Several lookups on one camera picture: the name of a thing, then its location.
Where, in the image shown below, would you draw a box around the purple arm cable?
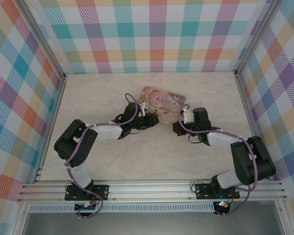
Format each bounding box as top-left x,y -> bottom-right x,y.
65,93 -> 144,220
178,104 -> 258,217

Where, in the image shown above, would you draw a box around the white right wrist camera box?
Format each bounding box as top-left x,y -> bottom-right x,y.
181,109 -> 194,124

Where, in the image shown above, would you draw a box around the white slotted cable duct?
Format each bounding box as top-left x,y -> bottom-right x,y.
29,202 -> 215,213

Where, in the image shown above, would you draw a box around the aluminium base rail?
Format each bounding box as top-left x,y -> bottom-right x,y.
17,180 -> 287,203

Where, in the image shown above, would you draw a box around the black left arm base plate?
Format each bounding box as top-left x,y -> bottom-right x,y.
65,185 -> 110,201

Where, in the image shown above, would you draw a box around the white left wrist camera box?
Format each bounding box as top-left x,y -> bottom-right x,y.
140,102 -> 150,116

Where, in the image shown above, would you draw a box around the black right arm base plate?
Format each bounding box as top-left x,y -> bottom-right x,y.
195,183 -> 241,200

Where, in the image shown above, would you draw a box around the pink illustrated tin box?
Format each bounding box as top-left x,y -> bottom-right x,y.
136,86 -> 188,126

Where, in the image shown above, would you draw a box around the aluminium side frame rail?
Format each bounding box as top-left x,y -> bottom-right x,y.
33,74 -> 68,184
235,73 -> 270,182

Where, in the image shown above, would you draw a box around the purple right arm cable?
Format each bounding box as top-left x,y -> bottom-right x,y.
178,104 -> 258,217

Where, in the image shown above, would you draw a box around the aluminium upright frame post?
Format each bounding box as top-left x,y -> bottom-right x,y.
234,0 -> 284,77
16,0 -> 68,79

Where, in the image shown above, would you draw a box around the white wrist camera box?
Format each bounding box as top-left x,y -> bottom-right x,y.
140,102 -> 150,116
181,109 -> 194,124

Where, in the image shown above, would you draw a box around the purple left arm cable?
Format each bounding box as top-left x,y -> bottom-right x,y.
65,93 -> 144,220

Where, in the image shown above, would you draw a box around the small lit circuit board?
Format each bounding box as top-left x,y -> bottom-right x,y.
214,200 -> 231,214

